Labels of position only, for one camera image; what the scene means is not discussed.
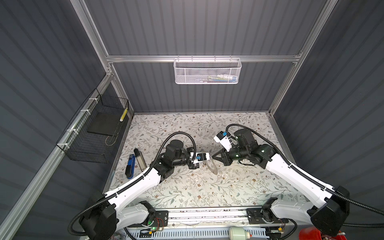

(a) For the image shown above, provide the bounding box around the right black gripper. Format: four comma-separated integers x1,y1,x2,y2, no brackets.
211,145,248,165

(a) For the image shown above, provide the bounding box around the metal perforated ring disc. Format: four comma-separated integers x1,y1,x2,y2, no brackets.
206,158,218,175

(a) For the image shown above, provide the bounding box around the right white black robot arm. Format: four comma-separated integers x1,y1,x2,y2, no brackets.
212,125,384,237

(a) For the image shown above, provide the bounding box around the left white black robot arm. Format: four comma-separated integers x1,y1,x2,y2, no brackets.
67,132,198,240

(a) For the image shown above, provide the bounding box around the blue black tool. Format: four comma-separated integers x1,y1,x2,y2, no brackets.
125,149,147,180

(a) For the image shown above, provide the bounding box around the white cylinder canister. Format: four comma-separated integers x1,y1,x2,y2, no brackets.
229,227,252,240

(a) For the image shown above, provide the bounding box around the yellow marker in basket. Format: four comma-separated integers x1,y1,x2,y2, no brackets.
120,108,128,122

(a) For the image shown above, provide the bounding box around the red bucket with pens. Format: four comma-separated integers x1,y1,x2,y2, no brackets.
299,227,347,240

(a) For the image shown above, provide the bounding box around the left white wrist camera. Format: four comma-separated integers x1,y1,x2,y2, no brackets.
190,153,211,164

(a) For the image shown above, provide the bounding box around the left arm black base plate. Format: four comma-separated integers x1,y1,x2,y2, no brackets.
129,211,169,228

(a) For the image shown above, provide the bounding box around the white slotted cable duct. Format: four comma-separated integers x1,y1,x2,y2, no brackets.
128,227,270,240

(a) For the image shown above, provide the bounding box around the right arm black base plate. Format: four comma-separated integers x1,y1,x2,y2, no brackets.
246,207,289,225

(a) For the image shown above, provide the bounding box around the white mesh wall basket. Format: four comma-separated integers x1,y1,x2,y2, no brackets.
173,57,242,85

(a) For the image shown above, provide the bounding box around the black wire wall basket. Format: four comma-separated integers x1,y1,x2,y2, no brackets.
57,89,130,164

